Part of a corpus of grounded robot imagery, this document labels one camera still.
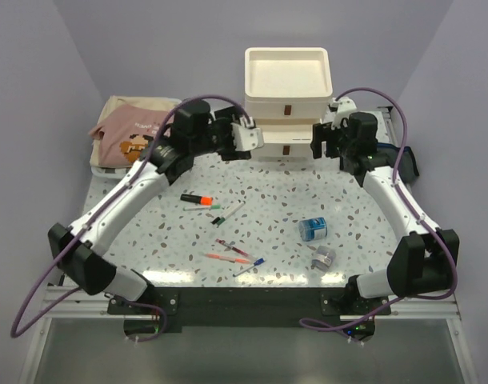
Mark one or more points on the blue cap ballpoint pen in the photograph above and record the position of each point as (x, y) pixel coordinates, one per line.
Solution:
(249, 268)

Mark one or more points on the black cap white marker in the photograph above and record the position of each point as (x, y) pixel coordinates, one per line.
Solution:
(213, 222)

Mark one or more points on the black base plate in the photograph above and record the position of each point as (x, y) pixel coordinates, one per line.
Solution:
(275, 307)

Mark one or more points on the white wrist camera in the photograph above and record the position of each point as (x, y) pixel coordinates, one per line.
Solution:
(341, 108)
(247, 136)

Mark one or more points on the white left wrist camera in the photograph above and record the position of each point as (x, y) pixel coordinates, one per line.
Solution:
(247, 136)

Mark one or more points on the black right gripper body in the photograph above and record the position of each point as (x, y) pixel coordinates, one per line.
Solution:
(347, 146)

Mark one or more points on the blue label can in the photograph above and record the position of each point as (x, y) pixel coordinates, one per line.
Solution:
(313, 229)

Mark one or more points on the white laundry tray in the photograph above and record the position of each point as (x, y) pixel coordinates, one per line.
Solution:
(108, 172)

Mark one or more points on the dark red pen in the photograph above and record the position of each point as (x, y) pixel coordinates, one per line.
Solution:
(235, 249)

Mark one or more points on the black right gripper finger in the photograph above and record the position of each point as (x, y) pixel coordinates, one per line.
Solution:
(322, 131)
(318, 147)

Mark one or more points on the green cap white marker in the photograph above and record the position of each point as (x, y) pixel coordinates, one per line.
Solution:
(201, 208)

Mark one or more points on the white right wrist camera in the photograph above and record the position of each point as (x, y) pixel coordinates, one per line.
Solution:
(341, 108)

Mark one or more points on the cream drawer organizer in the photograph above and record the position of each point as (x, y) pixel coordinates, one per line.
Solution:
(287, 91)

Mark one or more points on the orange black highlighter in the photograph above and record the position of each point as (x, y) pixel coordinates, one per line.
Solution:
(196, 199)

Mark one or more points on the grey pencil pouch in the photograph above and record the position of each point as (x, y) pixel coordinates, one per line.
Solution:
(407, 169)

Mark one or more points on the clear tape roll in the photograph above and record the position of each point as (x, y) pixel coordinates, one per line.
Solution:
(322, 258)

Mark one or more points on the pink printed t-shirt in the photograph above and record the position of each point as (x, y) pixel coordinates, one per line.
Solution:
(128, 136)

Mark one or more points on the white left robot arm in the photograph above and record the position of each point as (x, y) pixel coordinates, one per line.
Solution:
(157, 147)

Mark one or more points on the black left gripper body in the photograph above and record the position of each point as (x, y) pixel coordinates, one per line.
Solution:
(221, 136)

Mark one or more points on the orange pen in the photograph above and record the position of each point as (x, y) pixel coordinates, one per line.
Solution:
(228, 259)

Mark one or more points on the dark green cap marker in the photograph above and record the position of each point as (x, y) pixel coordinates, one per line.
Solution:
(230, 216)

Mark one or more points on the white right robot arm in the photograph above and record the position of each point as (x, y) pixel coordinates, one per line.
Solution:
(425, 259)

